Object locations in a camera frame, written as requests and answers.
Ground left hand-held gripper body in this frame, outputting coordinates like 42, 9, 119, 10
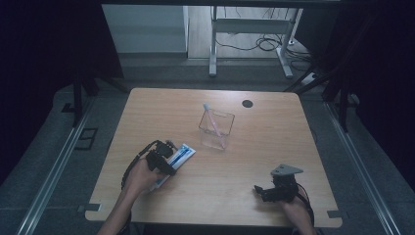
145, 139, 179, 172

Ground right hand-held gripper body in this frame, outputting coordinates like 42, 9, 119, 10
265, 164, 304, 204

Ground white blue toothpaste tube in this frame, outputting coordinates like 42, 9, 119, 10
148, 142, 198, 194

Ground clear plastic container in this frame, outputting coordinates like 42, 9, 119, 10
198, 107, 236, 152

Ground person's right hand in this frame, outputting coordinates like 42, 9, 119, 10
279, 194, 315, 227

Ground person's left hand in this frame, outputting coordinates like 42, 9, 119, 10
121, 159, 165, 199

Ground grey tape piece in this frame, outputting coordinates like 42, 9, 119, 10
76, 204, 103, 213
326, 210, 348, 219

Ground black metal stand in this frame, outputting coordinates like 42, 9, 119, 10
69, 63, 131, 128
283, 63, 353, 133

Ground white power strip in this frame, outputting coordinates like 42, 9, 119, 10
301, 71, 319, 84

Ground dark curtain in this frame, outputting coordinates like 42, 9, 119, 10
0, 0, 124, 185
293, 0, 415, 192

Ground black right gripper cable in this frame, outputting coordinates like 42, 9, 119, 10
296, 182, 317, 227

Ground silver floor rail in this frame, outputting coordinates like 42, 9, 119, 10
15, 97, 96, 235
323, 101, 393, 235

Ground black floor cables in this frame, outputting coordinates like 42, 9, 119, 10
214, 6, 316, 72

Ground white desk frame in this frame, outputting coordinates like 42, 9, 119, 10
208, 5, 304, 80

